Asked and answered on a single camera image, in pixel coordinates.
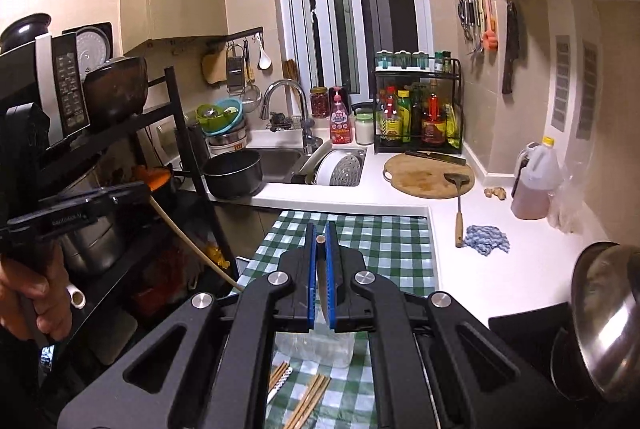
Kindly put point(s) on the stack of colourful bowls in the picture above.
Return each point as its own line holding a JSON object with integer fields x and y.
{"x": 220, "y": 116}

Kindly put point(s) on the black metal shelf rack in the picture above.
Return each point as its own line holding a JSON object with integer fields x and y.
{"x": 125, "y": 124}

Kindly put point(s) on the metal grater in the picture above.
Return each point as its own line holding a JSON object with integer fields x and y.
{"x": 233, "y": 71}

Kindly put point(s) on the black hanging rail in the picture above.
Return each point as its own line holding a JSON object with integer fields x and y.
{"x": 240, "y": 35}

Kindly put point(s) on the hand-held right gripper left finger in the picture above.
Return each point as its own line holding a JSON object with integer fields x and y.
{"x": 312, "y": 279}

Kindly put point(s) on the white ladle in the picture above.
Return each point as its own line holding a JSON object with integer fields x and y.
{"x": 264, "y": 56}

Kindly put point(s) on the plastic jug reddish liquid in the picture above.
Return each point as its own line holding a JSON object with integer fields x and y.
{"x": 535, "y": 184}

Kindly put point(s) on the white jar green lid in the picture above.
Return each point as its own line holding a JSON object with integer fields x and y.
{"x": 364, "y": 127}

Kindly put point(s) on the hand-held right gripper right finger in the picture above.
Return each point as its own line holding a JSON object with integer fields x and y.
{"x": 332, "y": 279}

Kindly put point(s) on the light bamboo chopstick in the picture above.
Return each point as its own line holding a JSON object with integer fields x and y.
{"x": 323, "y": 289}
{"x": 200, "y": 249}

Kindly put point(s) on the bunch of wooden chopsticks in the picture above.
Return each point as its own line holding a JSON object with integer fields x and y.
{"x": 312, "y": 391}

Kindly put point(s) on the black spice rack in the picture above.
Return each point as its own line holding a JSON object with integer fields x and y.
{"x": 457, "y": 109}

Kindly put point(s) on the green checkered tablecloth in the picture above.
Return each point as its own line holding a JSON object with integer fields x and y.
{"x": 390, "y": 249}

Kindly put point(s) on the hanging kitchen tools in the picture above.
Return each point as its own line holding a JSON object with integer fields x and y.
{"x": 477, "y": 21}

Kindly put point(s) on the black saucepan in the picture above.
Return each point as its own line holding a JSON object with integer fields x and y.
{"x": 232, "y": 174}

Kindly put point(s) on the black gas stove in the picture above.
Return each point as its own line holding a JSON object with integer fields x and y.
{"x": 520, "y": 324}

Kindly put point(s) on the white ceramic spoon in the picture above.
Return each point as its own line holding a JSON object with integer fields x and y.
{"x": 278, "y": 384}

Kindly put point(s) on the silver black microwave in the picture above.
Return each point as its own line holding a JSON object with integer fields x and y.
{"x": 45, "y": 84}

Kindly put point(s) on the black kitchen knife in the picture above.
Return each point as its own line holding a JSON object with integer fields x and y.
{"x": 435, "y": 157}

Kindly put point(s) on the dark brown wok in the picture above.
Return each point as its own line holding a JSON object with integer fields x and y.
{"x": 117, "y": 91}

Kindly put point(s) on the row of green spice jars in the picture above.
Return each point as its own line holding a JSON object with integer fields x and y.
{"x": 402, "y": 59}

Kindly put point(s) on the red chili jar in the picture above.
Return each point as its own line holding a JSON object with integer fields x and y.
{"x": 318, "y": 101}

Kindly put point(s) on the clear plastic bag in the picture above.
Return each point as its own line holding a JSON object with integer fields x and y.
{"x": 567, "y": 204}

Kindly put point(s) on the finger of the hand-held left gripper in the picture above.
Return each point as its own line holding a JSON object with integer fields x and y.
{"x": 125, "y": 190}
{"x": 127, "y": 210}

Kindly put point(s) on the ginger piece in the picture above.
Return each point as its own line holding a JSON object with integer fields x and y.
{"x": 495, "y": 193}

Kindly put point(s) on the large steel pot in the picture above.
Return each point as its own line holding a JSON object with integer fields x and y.
{"x": 92, "y": 239}

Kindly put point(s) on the chrome faucet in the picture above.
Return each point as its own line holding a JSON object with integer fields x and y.
{"x": 286, "y": 101}

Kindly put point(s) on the clear plastic container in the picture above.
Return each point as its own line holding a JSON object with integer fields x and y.
{"x": 340, "y": 349}

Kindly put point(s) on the row of sauce bottles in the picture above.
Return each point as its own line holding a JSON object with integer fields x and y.
{"x": 415, "y": 114}

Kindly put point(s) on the round metal lid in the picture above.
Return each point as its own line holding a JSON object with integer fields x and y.
{"x": 92, "y": 48}

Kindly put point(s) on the black clay pot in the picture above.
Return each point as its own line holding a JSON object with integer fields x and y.
{"x": 25, "y": 29}

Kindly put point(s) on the steel sink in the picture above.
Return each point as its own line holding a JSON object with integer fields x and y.
{"x": 280, "y": 164}

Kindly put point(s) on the person's left hand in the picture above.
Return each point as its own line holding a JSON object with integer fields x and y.
{"x": 30, "y": 296}

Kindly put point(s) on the hanging cleaver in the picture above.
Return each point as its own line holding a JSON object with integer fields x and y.
{"x": 510, "y": 54}

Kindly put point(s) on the blue rag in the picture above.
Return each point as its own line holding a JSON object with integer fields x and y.
{"x": 485, "y": 239}

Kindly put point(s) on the grey wall vent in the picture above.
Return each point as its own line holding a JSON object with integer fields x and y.
{"x": 562, "y": 81}
{"x": 587, "y": 91}

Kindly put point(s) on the red dish soap bottle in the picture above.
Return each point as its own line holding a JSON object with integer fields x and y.
{"x": 340, "y": 116}

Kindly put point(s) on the hanging wooden cutting board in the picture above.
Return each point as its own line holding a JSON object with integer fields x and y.
{"x": 215, "y": 66}

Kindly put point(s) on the white pipe piece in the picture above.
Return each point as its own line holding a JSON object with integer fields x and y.
{"x": 75, "y": 296}

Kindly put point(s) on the orange lid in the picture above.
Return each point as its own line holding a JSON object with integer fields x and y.
{"x": 156, "y": 176}

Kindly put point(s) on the round wooden cutting board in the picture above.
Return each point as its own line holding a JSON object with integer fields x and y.
{"x": 425, "y": 179}

